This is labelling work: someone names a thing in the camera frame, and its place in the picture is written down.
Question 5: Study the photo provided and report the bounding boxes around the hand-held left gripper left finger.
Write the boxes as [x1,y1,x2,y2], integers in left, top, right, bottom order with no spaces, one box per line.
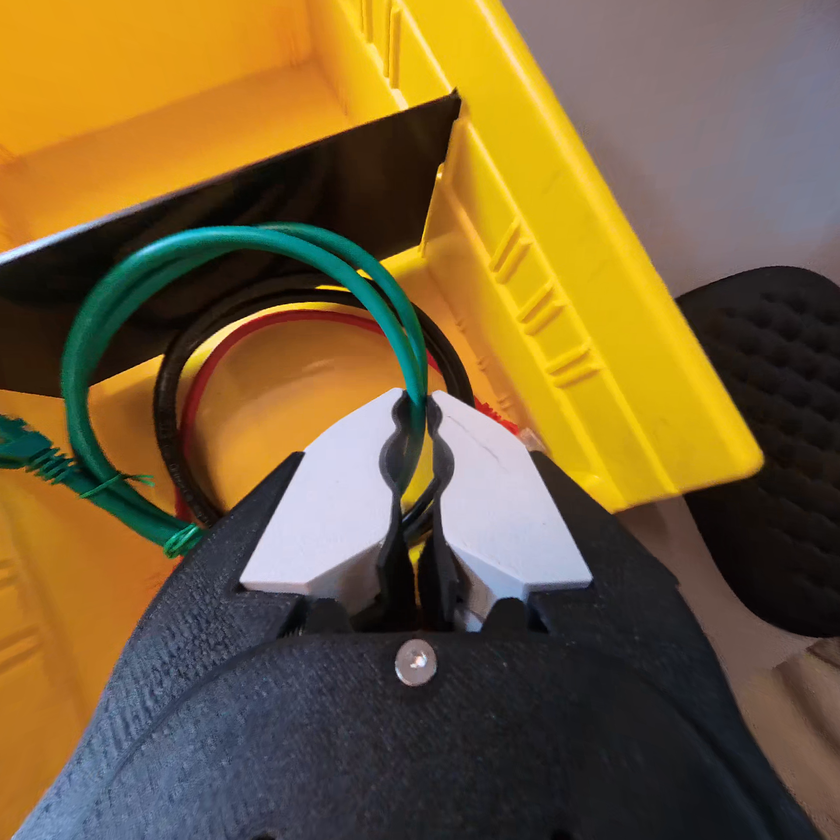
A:
[238,387,417,627]

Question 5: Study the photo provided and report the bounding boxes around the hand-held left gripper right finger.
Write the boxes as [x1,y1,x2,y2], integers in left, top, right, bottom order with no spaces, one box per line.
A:
[419,390,594,632]

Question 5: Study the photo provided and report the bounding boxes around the black ethernet cable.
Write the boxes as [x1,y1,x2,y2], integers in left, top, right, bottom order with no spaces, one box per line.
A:
[152,289,475,529]

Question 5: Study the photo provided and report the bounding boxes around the red ethernet cable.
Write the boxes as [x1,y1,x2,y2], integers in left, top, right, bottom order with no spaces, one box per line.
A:
[174,311,549,519]

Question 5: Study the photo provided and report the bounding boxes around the green ethernet cable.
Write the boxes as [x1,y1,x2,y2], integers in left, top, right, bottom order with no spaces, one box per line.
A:
[0,223,431,559]

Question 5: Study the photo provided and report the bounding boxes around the yellow plastic bin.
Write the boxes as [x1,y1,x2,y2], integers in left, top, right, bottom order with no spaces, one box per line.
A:
[0,0,765,828]

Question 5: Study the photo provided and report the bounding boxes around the black quilted wrist rest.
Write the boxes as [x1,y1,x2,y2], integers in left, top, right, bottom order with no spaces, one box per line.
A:
[676,266,840,637]

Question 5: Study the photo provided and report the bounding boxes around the black bin divider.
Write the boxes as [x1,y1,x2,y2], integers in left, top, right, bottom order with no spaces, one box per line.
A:
[0,92,462,399]

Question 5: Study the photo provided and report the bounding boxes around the person's beige sweatshirt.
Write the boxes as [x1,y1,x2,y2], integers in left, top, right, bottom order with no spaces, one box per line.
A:
[722,630,840,840]

